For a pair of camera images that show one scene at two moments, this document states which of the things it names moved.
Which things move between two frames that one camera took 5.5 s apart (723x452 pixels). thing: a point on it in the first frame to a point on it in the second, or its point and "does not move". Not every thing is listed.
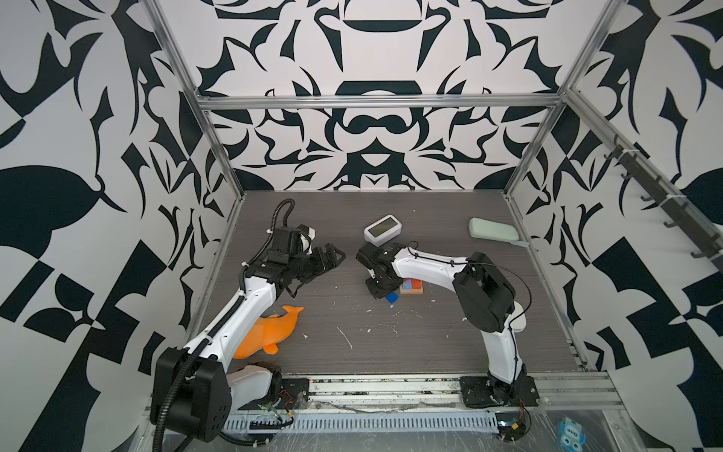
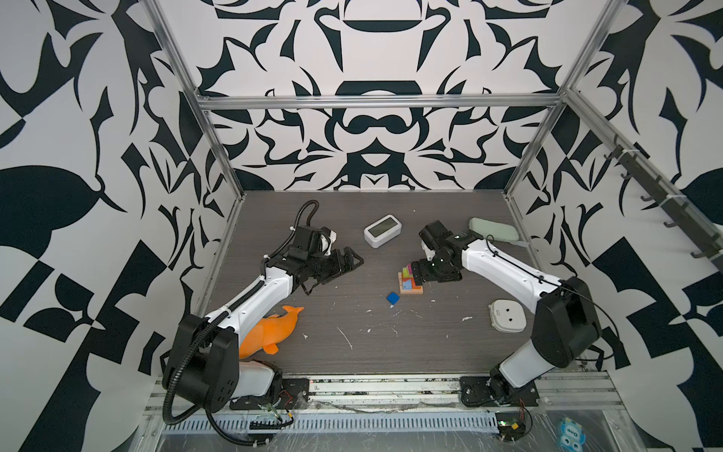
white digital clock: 382,231 does not move
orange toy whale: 267,331 does not move
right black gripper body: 377,288 to 433,270
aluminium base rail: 599,392 does not move
